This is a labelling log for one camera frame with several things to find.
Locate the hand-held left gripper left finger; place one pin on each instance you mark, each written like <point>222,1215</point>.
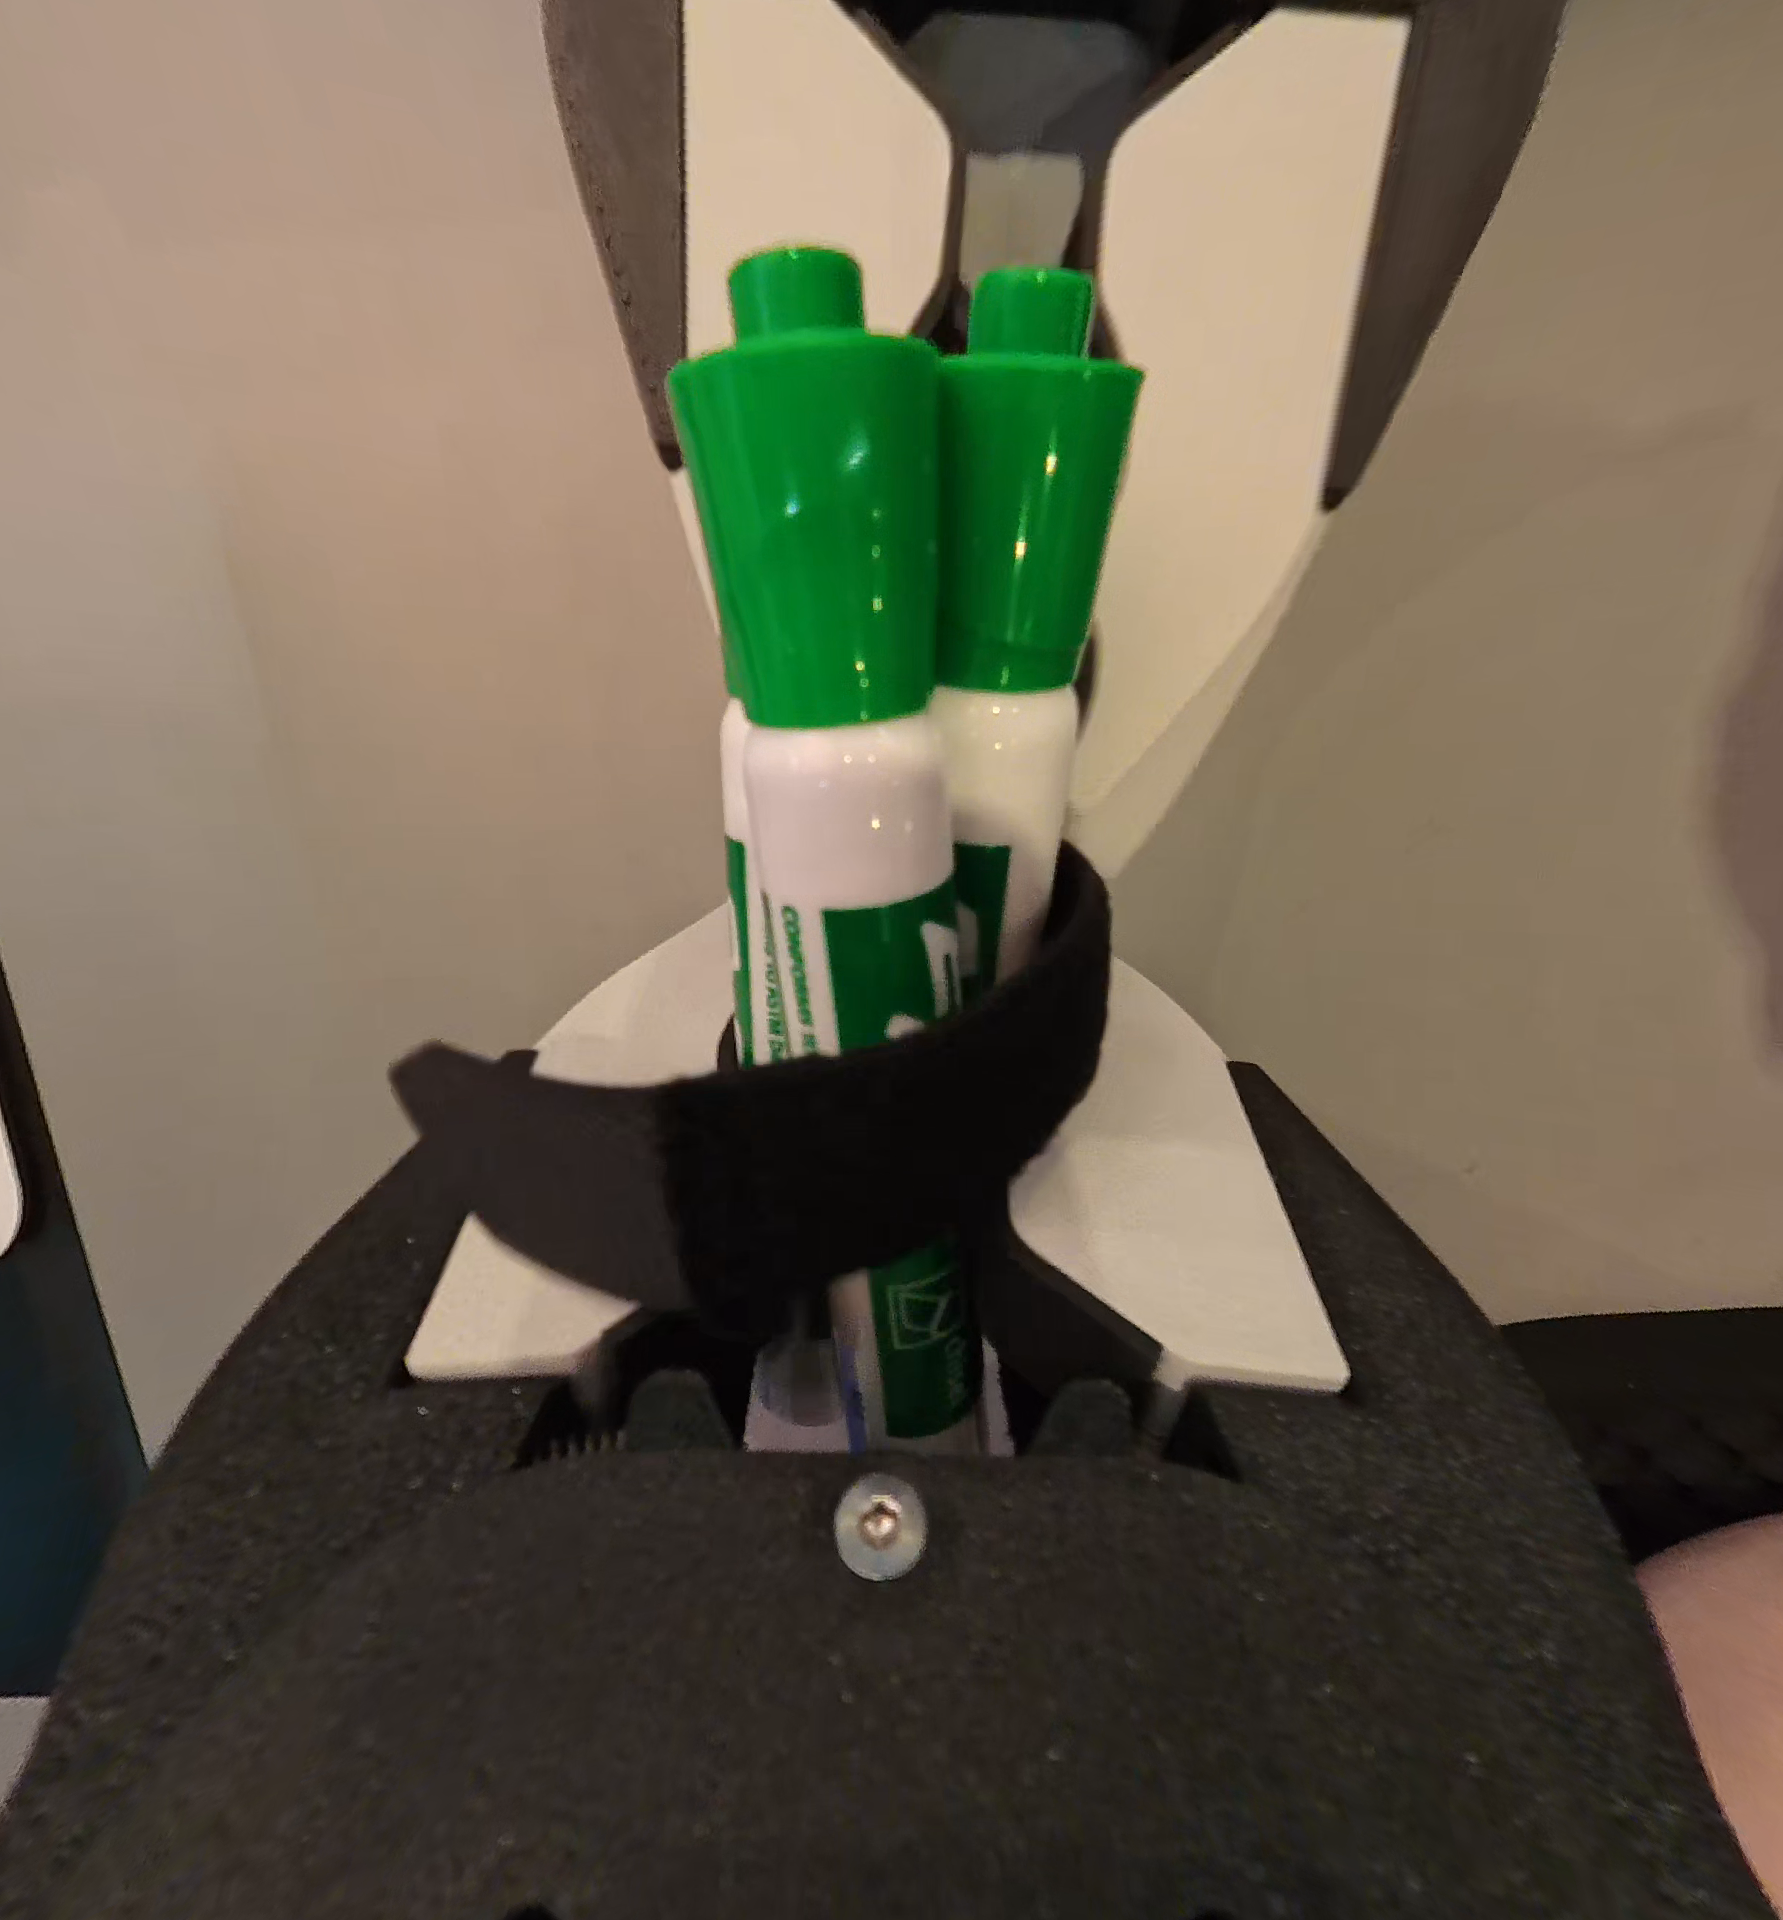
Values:
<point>502,1320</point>

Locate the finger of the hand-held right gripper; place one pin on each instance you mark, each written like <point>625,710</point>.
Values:
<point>787,135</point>
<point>1250,376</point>

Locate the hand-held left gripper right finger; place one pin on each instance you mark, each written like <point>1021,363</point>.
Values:
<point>1208,1231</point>

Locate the person's left forearm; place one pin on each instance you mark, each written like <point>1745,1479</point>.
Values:
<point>1775,1694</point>

